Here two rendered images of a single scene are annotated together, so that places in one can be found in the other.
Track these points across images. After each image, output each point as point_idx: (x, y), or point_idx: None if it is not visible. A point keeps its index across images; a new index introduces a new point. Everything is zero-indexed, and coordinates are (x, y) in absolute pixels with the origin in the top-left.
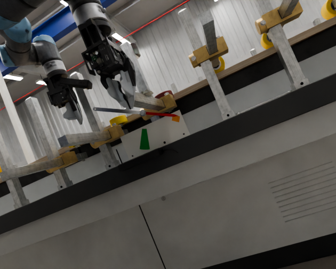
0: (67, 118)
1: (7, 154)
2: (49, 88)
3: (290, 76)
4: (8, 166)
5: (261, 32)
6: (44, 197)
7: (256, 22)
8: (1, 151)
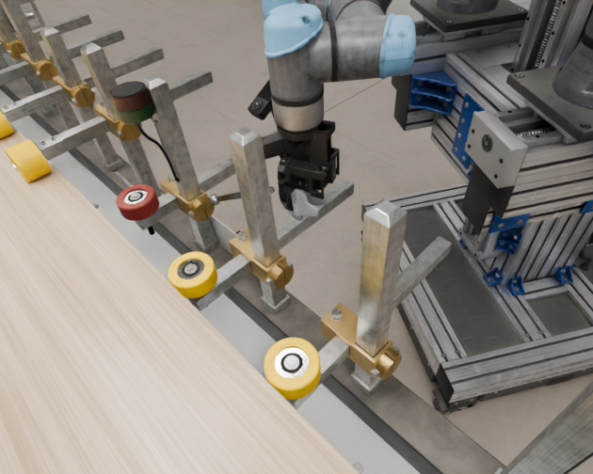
0: (320, 202)
1: (549, 430)
2: (328, 148)
3: (115, 153)
4: (537, 436)
5: (91, 103)
6: (419, 397)
7: (87, 90)
8: (564, 410)
